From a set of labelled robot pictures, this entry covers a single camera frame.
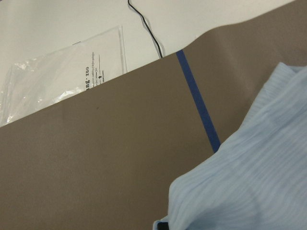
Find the light blue button shirt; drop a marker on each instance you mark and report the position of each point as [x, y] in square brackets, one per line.
[257, 180]

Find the brown paper table cover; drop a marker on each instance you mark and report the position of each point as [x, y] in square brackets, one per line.
[104, 159]

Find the clear plastic bag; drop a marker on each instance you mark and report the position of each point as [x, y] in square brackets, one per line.
[37, 83]

